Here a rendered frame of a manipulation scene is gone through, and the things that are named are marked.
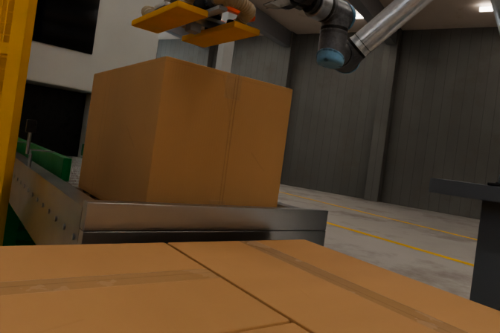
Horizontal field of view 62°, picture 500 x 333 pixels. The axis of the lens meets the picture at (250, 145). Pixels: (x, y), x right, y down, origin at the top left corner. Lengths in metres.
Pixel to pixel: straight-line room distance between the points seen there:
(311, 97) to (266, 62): 1.73
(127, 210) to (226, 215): 0.25
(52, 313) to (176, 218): 0.49
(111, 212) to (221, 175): 0.31
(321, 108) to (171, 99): 9.71
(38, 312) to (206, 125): 0.64
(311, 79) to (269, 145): 9.77
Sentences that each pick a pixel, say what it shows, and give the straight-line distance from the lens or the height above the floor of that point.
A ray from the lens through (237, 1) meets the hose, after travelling 1.29.
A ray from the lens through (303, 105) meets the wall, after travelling 10.85.
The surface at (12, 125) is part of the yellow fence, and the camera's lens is 1.62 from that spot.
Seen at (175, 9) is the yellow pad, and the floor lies 1.12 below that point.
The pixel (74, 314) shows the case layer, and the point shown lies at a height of 0.54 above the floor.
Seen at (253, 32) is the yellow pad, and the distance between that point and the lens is 1.34.
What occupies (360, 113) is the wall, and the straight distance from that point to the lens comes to 10.29.
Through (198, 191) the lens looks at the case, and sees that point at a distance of 1.06.
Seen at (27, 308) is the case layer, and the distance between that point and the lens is 0.57.
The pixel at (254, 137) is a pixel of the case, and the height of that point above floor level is 0.79.
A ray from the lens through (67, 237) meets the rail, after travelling 1.03.
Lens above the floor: 0.76
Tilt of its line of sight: 1 degrees up
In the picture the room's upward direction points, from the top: 8 degrees clockwise
